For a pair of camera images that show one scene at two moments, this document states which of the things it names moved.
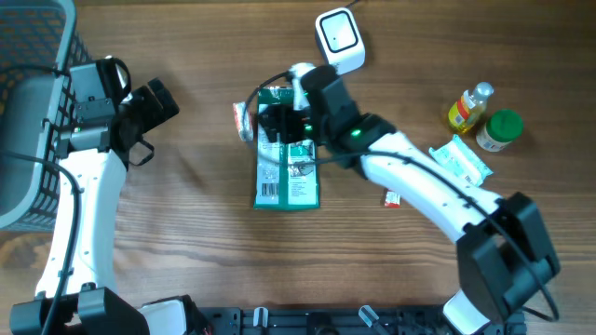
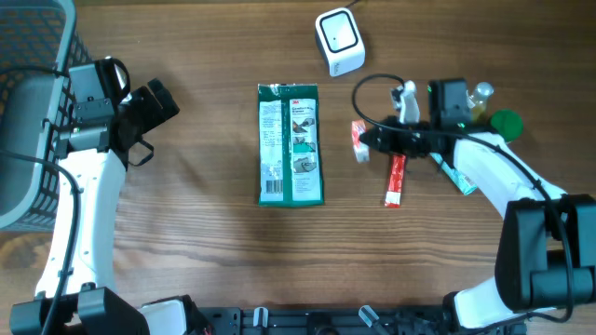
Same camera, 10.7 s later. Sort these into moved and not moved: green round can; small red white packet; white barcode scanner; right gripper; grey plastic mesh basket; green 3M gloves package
Moved: right gripper; small red white packet
Not moved: grey plastic mesh basket; green round can; green 3M gloves package; white barcode scanner
